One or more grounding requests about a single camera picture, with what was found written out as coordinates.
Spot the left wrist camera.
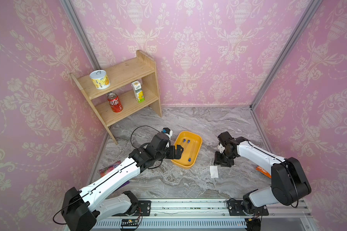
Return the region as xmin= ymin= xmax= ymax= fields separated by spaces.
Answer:
xmin=162 ymin=127 xmax=173 ymax=140

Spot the aluminium front rail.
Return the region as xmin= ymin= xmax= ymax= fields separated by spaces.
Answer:
xmin=90 ymin=198 xmax=319 ymax=231

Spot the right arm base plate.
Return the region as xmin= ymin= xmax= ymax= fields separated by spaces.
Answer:
xmin=226 ymin=198 xmax=269 ymax=218

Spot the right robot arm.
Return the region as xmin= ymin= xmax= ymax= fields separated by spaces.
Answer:
xmin=214 ymin=132 xmax=311 ymax=216

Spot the yellow white tin can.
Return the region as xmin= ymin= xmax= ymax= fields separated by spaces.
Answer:
xmin=89 ymin=70 xmax=110 ymax=90

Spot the orange snack bag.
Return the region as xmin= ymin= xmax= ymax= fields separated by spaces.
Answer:
xmin=256 ymin=166 xmax=271 ymax=179

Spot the yellow plastic basin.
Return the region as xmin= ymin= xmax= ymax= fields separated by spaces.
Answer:
xmin=171 ymin=131 xmax=202 ymax=169

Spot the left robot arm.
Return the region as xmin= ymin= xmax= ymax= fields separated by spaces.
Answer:
xmin=59 ymin=128 xmax=184 ymax=231

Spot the red cola can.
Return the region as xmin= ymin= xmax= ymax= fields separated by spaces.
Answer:
xmin=107 ymin=92 xmax=123 ymax=113

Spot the white wiping cloth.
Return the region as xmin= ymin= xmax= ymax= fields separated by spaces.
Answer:
xmin=210 ymin=166 xmax=219 ymax=179

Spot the test tube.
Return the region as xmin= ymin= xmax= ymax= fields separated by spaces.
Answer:
xmin=178 ymin=139 xmax=187 ymax=158
xmin=188 ymin=141 xmax=197 ymax=162
xmin=181 ymin=140 xmax=190 ymax=160

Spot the purple tissue pack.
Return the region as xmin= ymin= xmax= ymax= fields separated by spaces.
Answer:
xmin=98 ymin=161 xmax=121 ymax=178

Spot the green white juice carton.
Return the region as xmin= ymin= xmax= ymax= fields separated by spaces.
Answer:
xmin=131 ymin=80 xmax=145 ymax=103

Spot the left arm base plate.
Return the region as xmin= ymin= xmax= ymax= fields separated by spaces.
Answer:
xmin=125 ymin=200 xmax=151 ymax=216

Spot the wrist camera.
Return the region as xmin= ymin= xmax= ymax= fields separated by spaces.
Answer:
xmin=217 ymin=131 xmax=233 ymax=153
xmin=162 ymin=127 xmax=173 ymax=140

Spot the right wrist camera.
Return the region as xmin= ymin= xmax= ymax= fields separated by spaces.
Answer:
xmin=217 ymin=131 xmax=233 ymax=153

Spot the wooden two-tier shelf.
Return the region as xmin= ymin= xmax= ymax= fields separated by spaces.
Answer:
xmin=69 ymin=50 xmax=163 ymax=144

